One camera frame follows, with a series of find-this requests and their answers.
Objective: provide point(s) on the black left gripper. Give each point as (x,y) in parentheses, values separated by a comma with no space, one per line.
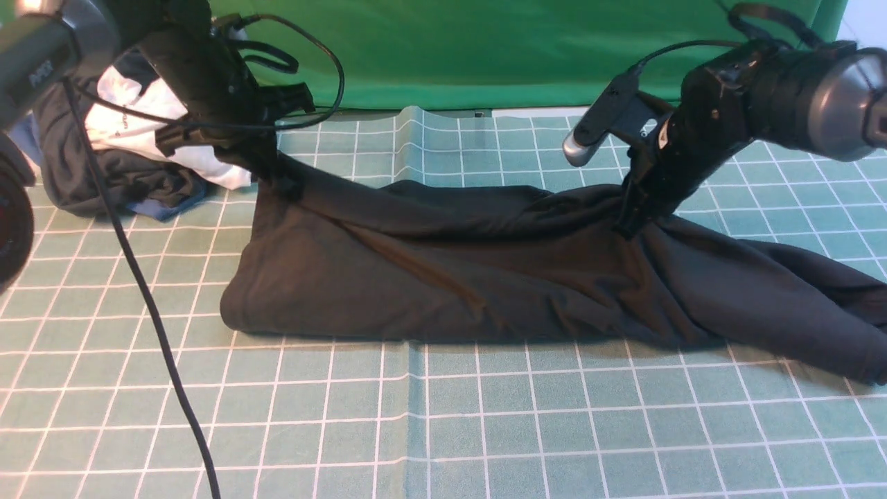
(226,109)

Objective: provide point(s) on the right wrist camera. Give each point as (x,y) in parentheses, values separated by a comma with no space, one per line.
(623,111)

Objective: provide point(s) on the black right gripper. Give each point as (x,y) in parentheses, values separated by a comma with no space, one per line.
(685,151)

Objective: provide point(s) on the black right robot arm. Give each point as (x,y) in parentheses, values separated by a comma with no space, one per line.
(828,101)

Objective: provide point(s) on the white crumpled shirt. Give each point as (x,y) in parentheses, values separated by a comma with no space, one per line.
(111,129)

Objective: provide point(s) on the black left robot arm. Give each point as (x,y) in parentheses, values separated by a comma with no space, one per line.
(57,41)

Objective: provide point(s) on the green backdrop cloth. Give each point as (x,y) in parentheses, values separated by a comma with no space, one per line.
(469,55)

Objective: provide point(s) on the green checkered tablecloth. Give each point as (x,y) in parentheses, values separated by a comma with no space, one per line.
(87,411)

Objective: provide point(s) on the dark gray long-sleeved shirt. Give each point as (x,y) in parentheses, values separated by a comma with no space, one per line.
(510,264)

